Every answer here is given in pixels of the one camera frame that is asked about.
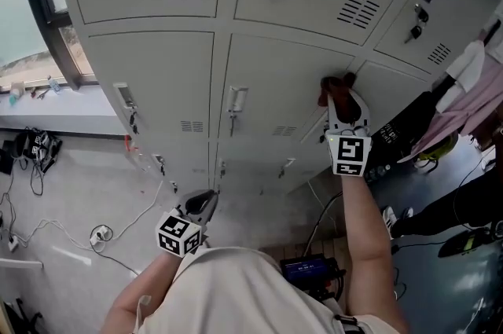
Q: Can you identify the black bag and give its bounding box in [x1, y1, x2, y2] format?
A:
[369, 87, 443, 171]

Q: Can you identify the yellow-green helmet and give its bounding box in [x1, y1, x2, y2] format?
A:
[414, 132, 460, 171]

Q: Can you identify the pink garment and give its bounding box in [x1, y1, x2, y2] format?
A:
[396, 49, 503, 164]

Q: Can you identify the white cable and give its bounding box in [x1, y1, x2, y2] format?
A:
[0, 178, 165, 251]

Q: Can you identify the dark window frame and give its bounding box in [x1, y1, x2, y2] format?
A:
[17, 0, 83, 91]

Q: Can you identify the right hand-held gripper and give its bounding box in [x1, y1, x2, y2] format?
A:
[324, 90, 373, 178]

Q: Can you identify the dark red cloth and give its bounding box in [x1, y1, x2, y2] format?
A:
[317, 72, 362, 122]

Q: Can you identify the black chest strap buckle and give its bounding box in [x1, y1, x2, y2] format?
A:
[332, 313, 369, 334]

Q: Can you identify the bunch of black keys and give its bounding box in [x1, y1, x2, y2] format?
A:
[403, 2, 430, 45]

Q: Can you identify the pile of black gear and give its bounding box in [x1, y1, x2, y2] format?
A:
[10, 127, 64, 175]

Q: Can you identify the bank of grey locker doors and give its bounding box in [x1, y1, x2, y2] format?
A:
[54, 0, 503, 196]

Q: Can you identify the black device with blue screen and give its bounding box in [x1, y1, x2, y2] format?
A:
[278, 252, 347, 301]

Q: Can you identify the white garment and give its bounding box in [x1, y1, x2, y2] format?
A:
[435, 18, 503, 114]

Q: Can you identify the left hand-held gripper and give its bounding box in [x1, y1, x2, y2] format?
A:
[156, 189, 220, 259]

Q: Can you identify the person's right forearm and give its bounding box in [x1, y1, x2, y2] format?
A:
[340, 173, 409, 334]

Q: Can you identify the person's white shirt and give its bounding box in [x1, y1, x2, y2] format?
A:
[135, 245, 396, 334]

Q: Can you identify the white power strip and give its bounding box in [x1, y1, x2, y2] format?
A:
[89, 224, 110, 247]

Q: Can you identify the person's left forearm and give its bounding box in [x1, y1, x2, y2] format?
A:
[105, 250, 182, 334]

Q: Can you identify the black and yellow device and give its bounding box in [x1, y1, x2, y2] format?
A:
[437, 226, 498, 259]

